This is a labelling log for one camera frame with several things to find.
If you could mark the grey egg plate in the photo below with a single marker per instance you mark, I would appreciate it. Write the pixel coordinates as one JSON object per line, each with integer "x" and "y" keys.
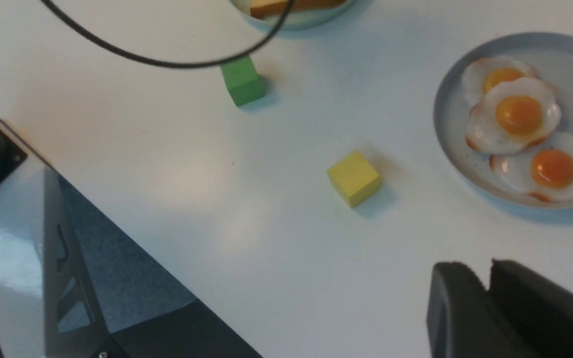
{"x": 551, "y": 56}

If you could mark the green cube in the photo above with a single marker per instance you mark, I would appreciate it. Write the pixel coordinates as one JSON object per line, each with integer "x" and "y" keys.
{"x": 242, "y": 81}

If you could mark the light blue bread plate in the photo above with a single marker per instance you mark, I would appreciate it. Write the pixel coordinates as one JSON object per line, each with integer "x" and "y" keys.
{"x": 296, "y": 20}

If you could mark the yellow cube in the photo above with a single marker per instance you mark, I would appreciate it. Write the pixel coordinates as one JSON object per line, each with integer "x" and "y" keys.
{"x": 354, "y": 179}

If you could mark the fried egg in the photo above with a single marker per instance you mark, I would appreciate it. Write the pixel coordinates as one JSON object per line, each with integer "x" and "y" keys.
{"x": 513, "y": 116}
{"x": 480, "y": 76}
{"x": 543, "y": 172}

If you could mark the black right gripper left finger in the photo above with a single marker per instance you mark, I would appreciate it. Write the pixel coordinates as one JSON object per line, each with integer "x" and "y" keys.
{"x": 464, "y": 322}

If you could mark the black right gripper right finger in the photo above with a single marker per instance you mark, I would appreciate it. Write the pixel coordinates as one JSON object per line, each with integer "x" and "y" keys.
{"x": 539, "y": 310}

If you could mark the toast slice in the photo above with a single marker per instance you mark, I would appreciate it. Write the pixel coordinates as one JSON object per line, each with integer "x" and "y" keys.
{"x": 263, "y": 8}

